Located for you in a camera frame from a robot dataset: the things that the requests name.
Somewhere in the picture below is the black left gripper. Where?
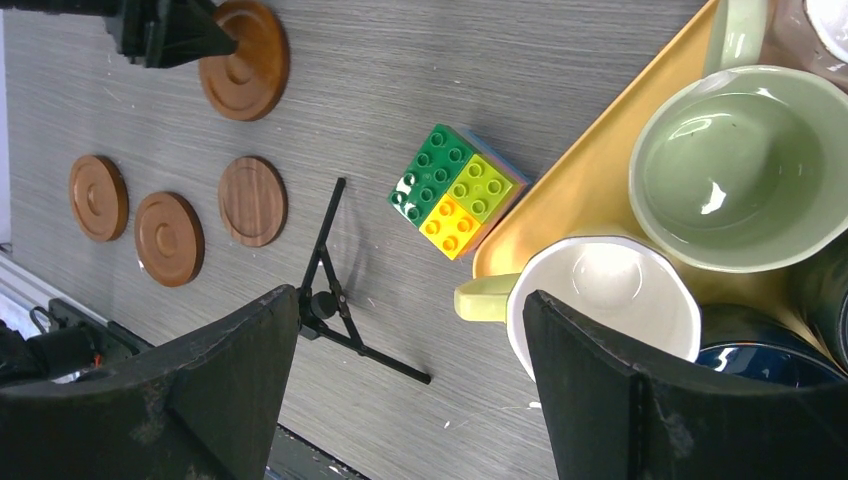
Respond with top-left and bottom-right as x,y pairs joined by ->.
1,0 -> 238,69

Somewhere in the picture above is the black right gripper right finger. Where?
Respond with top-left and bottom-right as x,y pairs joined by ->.
523,290 -> 847,479

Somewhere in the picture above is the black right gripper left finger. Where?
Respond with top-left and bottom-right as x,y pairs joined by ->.
1,285 -> 299,479

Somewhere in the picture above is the brown wooden coaster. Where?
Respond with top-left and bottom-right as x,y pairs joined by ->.
69,154 -> 129,243
198,1 -> 290,122
134,191 -> 205,288

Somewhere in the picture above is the cream yellow mug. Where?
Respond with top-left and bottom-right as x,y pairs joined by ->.
454,235 -> 702,377

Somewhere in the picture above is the dark walnut wooden coaster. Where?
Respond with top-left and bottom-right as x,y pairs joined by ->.
217,156 -> 289,248

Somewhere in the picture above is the yellow tray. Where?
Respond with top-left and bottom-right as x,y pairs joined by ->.
471,1 -> 835,360

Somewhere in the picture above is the dark blue mug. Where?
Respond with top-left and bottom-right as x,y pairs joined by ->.
696,304 -> 847,388

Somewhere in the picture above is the black microphone tripod stand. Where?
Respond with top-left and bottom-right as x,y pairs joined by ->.
298,177 -> 432,385

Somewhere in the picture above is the dark green mug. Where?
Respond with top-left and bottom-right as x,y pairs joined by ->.
788,233 -> 847,370

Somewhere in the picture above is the colourful toy brick block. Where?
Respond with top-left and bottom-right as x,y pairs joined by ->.
387,124 -> 530,260

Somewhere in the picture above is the light green mug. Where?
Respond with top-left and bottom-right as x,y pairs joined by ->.
628,1 -> 847,273

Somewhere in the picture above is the mauve purple mug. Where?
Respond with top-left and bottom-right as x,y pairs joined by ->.
759,0 -> 847,91

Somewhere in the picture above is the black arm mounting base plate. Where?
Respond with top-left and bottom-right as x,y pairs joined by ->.
26,298 -> 154,380

